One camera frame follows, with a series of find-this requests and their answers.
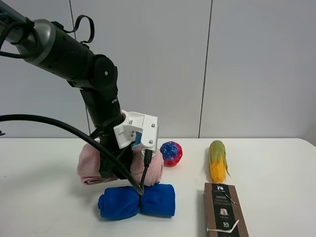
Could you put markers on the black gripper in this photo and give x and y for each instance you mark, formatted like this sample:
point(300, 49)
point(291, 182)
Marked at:
point(116, 162)

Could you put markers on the pink towel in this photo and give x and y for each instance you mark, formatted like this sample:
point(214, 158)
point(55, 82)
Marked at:
point(89, 164)

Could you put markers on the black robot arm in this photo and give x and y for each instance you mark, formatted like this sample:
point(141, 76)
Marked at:
point(47, 45)

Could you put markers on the blue plastic bowl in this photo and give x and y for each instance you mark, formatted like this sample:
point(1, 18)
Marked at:
point(137, 141)

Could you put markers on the blue rolled towel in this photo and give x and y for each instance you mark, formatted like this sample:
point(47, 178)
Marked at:
point(119, 203)

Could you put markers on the red blue speckled ball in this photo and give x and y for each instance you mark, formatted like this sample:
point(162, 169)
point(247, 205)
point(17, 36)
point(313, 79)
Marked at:
point(171, 153)

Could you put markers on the toy corn cob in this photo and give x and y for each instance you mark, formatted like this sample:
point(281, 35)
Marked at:
point(217, 161)

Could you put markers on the brown espresso capsule box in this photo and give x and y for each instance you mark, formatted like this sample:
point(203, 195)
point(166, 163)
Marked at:
point(223, 213)

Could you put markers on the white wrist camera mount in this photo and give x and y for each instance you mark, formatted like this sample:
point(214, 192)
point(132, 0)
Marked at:
point(147, 125)

